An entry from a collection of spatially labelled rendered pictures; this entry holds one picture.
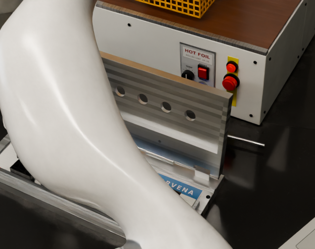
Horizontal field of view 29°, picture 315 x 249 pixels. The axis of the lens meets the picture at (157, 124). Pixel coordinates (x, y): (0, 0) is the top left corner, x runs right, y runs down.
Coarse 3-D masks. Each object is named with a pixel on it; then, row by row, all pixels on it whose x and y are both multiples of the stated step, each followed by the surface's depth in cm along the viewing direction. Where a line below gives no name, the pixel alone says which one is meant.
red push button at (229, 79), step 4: (224, 76) 122; (228, 76) 121; (232, 76) 121; (236, 76) 121; (224, 80) 121; (228, 80) 120; (232, 80) 120; (236, 80) 121; (224, 84) 121; (228, 84) 120; (232, 84) 120; (236, 84) 121; (228, 88) 121; (232, 88) 121
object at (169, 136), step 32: (128, 64) 111; (128, 96) 116; (160, 96) 112; (192, 96) 108; (224, 96) 104; (128, 128) 118; (160, 128) 116; (192, 128) 112; (224, 128) 107; (192, 160) 114
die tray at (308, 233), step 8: (312, 224) 109; (304, 232) 108; (312, 232) 108; (288, 240) 107; (296, 240) 107; (304, 240) 107; (312, 240) 107; (280, 248) 106; (288, 248) 106; (296, 248) 106; (304, 248) 106; (312, 248) 106
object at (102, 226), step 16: (0, 144) 125; (160, 160) 120; (0, 176) 119; (176, 176) 116; (192, 176) 117; (208, 176) 115; (224, 176) 117; (16, 192) 117; (32, 192) 116; (208, 192) 114; (48, 208) 115; (64, 208) 113; (96, 224) 110; (112, 224) 110
